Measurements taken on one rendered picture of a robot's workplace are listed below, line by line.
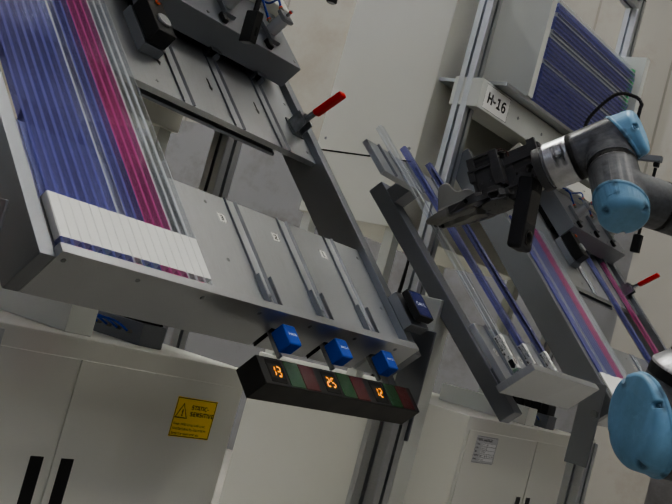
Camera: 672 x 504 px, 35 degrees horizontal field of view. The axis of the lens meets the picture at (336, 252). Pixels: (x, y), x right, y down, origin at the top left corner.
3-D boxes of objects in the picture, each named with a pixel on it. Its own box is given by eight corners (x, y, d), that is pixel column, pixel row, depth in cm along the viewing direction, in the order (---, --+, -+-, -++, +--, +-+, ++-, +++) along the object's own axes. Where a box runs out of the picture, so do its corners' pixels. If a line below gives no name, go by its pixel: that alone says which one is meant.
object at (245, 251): (393, 360, 157) (409, 348, 156) (31, 268, 106) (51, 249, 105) (345, 258, 167) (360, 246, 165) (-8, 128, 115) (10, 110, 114)
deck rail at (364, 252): (390, 378, 159) (421, 355, 157) (383, 376, 158) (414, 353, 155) (239, 48, 194) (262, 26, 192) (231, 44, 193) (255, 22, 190)
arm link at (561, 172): (587, 185, 166) (572, 171, 159) (560, 196, 168) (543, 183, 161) (573, 143, 169) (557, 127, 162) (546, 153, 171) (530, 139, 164)
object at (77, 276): (383, 376, 158) (419, 350, 155) (18, 292, 106) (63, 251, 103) (380, 369, 158) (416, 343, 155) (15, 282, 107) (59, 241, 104)
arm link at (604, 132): (638, 134, 154) (628, 95, 160) (568, 162, 159) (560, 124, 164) (657, 167, 159) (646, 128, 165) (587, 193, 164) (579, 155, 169)
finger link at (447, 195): (420, 197, 175) (472, 177, 172) (429, 230, 173) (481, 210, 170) (413, 192, 172) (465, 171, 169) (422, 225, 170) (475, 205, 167)
